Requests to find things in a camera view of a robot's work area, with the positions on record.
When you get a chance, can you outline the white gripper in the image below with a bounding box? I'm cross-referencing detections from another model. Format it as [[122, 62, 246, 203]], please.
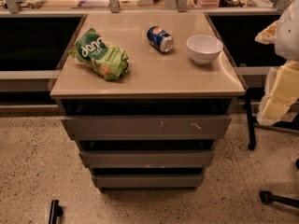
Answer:
[[257, 61, 299, 126]]

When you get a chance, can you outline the grey bottom drawer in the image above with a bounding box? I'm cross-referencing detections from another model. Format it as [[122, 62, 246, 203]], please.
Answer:
[[92, 175, 204, 189]]

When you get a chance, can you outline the grey drawer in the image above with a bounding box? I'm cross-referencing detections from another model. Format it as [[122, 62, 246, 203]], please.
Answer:
[[92, 175, 204, 189], [62, 115, 231, 141], [79, 150, 214, 168]]

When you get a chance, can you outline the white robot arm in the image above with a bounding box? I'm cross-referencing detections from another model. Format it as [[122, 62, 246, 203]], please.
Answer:
[[255, 0, 299, 126]]

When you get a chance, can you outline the grey top drawer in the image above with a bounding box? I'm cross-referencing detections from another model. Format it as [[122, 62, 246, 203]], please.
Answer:
[[62, 115, 231, 141]]

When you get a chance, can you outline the grey three-drawer cabinet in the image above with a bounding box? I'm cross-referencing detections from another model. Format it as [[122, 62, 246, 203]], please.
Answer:
[[47, 10, 249, 194]]

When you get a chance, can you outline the grey middle drawer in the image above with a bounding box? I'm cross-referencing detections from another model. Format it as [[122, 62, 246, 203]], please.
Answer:
[[79, 150, 214, 168]]

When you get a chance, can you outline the black table leg with caster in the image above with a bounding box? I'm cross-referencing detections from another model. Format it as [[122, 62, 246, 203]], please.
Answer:
[[244, 91, 256, 150]]

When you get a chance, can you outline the white bowl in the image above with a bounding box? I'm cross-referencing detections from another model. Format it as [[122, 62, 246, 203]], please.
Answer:
[[186, 35, 223, 64]]

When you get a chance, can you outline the black chair base leg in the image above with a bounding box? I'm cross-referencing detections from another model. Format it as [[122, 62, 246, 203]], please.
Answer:
[[259, 190, 299, 208]]

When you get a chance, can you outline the blue soda can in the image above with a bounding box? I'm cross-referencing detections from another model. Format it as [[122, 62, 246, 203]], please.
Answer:
[[147, 26, 174, 52]]

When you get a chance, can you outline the green chip bag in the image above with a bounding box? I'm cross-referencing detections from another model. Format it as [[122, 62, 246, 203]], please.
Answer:
[[68, 28, 129, 81]]

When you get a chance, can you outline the black object on floor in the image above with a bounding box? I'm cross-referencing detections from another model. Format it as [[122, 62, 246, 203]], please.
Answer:
[[48, 200, 64, 224]]

